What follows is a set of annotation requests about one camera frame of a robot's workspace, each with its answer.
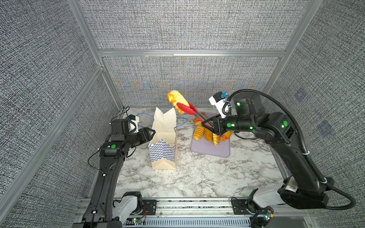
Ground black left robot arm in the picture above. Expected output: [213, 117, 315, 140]
[72, 127, 156, 228]

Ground flaky pastry bread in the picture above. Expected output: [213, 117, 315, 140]
[167, 90, 190, 114]

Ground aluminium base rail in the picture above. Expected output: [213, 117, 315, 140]
[71, 197, 286, 228]

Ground red metal tongs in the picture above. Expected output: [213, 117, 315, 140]
[176, 102, 229, 142]

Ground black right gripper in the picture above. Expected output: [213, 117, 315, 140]
[204, 113, 261, 138]

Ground brown glazed bread roll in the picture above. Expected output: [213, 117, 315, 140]
[194, 117, 202, 125]

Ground lavender plastic tray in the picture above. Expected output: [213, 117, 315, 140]
[191, 125, 230, 157]

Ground ridged yellow bread left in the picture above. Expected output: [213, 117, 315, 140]
[193, 124, 205, 140]

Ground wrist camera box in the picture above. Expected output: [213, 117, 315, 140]
[209, 92, 230, 119]
[110, 115, 139, 135]

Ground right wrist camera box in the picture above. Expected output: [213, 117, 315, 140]
[209, 92, 230, 119]

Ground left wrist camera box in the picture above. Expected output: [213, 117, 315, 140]
[110, 115, 139, 135]

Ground checkered paper bag blue handles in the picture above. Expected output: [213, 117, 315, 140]
[148, 107, 179, 170]

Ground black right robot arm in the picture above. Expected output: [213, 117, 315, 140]
[203, 92, 334, 212]

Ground striped yellow white bread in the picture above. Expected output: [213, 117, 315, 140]
[213, 134, 220, 145]

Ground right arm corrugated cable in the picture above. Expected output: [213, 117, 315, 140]
[222, 89, 356, 211]

